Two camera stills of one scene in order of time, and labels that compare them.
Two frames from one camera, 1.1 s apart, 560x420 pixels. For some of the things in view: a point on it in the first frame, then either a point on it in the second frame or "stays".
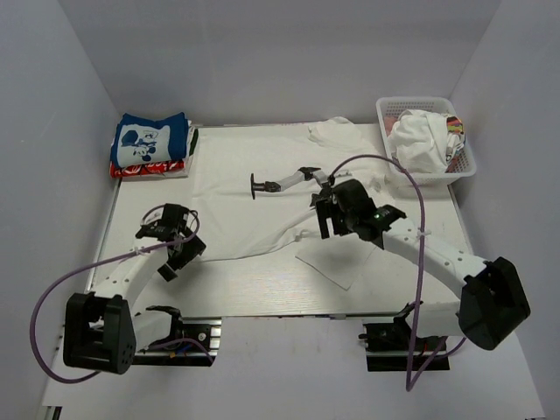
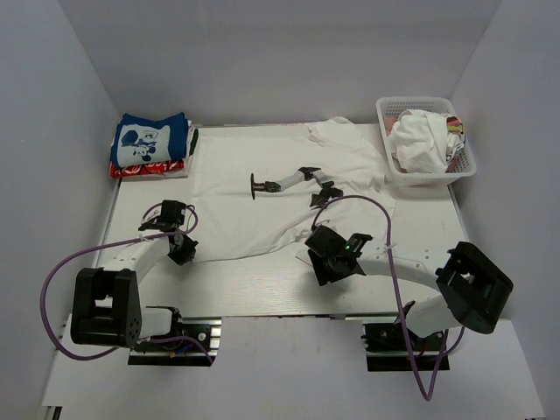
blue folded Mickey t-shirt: [140, 141] stays
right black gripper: [325, 209] → [323, 275]
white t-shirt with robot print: [237, 224] stays
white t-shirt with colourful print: [423, 142] stays
